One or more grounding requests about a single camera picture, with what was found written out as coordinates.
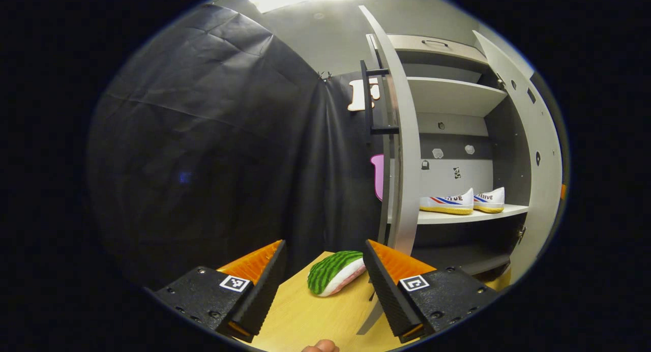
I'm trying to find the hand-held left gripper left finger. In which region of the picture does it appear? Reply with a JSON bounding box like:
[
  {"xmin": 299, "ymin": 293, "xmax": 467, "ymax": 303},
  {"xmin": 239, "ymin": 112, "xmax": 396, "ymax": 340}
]
[{"xmin": 150, "ymin": 239, "xmax": 287, "ymax": 343}]

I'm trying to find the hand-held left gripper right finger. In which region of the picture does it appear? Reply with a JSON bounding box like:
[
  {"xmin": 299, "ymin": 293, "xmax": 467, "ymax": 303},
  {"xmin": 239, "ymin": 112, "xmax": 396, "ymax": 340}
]
[{"xmin": 362, "ymin": 239, "xmax": 501, "ymax": 344}]

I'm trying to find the white striped shoe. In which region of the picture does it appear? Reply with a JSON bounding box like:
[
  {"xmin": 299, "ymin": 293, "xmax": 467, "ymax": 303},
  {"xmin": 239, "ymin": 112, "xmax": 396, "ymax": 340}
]
[
  {"xmin": 473, "ymin": 187, "xmax": 506, "ymax": 214},
  {"xmin": 420, "ymin": 188, "xmax": 475, "ymax": 215}
]

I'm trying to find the white shoe cabinet door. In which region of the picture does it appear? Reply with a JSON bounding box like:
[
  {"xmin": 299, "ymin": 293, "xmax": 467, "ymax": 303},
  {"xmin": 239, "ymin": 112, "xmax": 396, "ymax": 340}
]
[
  {"xmin": 359, "ymin": 5, "xmax": 422, "ymax": 257},
  {"xmin": 472, "ymin": 31, "xmax": 563, "ymax": 284}
]

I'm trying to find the white shoe cabinet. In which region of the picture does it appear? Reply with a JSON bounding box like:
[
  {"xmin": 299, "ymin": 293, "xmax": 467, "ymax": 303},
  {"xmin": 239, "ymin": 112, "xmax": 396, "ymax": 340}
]
[{"xmin": 359, "ymin": 5, "xmax": 563, "ymax": 286}]

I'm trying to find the white cabinet drawer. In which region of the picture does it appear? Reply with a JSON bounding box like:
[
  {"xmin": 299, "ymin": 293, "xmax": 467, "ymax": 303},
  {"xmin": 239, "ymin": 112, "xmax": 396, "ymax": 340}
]
[{"xmin": 376, "ymin": 34, "xmax": 489, "ymax": 66}]

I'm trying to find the green watermelon plush toy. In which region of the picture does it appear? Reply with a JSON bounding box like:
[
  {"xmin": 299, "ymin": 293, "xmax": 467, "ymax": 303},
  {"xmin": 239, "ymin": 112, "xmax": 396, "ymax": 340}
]
[{"xmin": 307, "ymin": 250, "xmax": 367, "ymax": 297}]

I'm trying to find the black backdrop cloth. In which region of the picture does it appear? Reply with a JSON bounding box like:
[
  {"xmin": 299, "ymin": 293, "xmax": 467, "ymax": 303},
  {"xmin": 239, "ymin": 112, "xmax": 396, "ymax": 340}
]
[{"xmin": 86, "ymin": 4, "xmax": 393, "ymax": 291}]

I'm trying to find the black door handle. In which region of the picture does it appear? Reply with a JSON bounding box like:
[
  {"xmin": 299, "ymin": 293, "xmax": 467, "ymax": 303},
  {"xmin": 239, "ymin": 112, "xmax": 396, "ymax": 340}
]
[{"xmin": 360, "ymin": 60, "xmax": 401, "ymax": 145}]

